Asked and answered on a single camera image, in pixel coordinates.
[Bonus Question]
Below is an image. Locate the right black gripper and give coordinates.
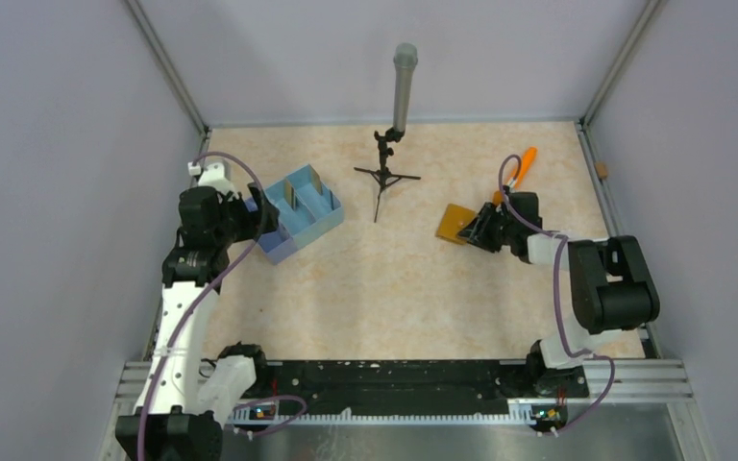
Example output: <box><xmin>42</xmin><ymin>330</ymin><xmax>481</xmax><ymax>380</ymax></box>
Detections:
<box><xmin>457</xmin><ymin>203</ymin><xmax>517</xmax><ymax>253</ymax></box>

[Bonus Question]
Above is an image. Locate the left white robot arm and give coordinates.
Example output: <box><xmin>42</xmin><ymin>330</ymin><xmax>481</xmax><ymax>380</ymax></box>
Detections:
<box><xmin>114</xmin><ymin>161</ymin><xmax>278</xmax><ymax>460</ymax></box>

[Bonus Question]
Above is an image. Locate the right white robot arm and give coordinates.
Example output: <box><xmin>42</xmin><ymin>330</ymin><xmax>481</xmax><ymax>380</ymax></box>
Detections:
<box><xmin>456</xmin><ymin>190</ymin><xmax>660</xmax><ymax>396</ymax></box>

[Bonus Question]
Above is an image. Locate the card in organizer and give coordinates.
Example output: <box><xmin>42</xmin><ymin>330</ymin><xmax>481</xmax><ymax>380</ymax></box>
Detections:
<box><xmin>283</xmin><ymin>179</ymin><xmax>298</xmax><ymax>211</ymax></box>
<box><xmin>309</xmin><ymin>168</ymin><xmax>323</xmax><ymax>196</ymax></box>

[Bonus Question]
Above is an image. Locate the orange marker pen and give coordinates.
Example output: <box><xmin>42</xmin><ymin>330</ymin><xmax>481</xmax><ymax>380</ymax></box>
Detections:
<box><xmin>492</xmin><ymin>146</ymin><xmax>538</xmax><ymax>206</ymax></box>

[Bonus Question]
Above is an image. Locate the blue compartment organizer box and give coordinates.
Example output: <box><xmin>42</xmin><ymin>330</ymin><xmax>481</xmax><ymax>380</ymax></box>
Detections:
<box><xmin>258</xmin><ymin>164</ymin><xmax>345</xmax><ymax>265</ymax></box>

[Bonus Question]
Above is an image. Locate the black tripod stand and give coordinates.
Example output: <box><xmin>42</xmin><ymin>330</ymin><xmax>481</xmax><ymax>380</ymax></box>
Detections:
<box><xmin>354</xmin><ymin>127</ymin><xmax>422</xmax><ymax>223</ymax></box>

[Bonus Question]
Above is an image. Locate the small wooden block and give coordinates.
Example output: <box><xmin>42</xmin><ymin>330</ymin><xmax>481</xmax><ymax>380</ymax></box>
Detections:
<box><xmin>594</xmin><ymin>161</ymin><xmax>608</xmax><ymax>181</ymax></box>

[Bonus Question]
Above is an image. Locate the grey microphone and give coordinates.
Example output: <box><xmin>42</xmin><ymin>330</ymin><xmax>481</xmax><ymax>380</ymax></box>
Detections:
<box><xmin>392</xmin><ymin>42</ymin><xmax>418</xmax><ymax>133</ymax></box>

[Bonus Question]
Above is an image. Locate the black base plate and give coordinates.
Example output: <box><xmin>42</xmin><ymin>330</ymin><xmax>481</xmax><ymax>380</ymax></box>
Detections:
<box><xmin>244</xmin><ymin>359</ymin><xmax>590</xmax><ymax>417</ymax></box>

